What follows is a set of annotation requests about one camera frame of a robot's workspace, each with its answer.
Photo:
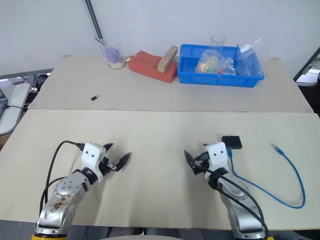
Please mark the empty clear glass beaker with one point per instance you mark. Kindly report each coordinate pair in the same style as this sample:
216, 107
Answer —
217, 42

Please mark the black adapter box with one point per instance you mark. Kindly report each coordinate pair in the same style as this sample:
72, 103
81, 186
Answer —
232, 142

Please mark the blue plastic bin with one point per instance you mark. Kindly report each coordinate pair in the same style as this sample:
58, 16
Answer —
217, 78

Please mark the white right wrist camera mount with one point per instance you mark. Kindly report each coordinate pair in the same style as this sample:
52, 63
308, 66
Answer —
218, 156

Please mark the glass beaker with sand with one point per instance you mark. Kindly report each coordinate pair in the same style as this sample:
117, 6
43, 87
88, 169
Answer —
115, 63

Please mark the thin stirring rod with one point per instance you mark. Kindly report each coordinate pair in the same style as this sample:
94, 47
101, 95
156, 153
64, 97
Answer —
99, 41

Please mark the bag of colourful items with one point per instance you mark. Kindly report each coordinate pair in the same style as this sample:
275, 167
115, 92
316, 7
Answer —
212, 63

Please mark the grey side table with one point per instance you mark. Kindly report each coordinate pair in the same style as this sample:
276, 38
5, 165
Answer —
13, 105

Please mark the small black adapter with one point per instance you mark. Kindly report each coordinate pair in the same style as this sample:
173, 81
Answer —
94, 97

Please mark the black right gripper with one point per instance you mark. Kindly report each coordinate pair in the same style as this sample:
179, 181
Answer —
201, 166

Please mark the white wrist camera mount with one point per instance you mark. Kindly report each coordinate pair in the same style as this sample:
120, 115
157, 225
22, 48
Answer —
218, 156
91, 153

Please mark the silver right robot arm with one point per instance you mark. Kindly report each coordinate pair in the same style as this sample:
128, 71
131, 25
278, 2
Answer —
237, 196

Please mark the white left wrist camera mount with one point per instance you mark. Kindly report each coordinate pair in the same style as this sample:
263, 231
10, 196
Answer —
91, 153

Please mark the red brick block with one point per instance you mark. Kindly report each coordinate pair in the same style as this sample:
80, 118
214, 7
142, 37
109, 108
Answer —
146, 65

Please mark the yellow robot body part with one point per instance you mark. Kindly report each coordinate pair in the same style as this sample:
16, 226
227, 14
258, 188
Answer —
47, 237

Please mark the clear plastic bag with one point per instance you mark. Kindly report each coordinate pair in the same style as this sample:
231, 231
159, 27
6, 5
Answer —
247, 61

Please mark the black framed panel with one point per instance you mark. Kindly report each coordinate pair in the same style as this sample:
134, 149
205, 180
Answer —
308, 62

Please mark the wooden block with holes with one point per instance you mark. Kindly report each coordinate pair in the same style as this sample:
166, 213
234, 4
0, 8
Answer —
167, 60

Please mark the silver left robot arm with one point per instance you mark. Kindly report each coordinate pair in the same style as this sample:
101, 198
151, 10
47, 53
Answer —
65, 190

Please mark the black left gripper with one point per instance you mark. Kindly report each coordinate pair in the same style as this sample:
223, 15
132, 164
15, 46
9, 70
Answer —
107, 165

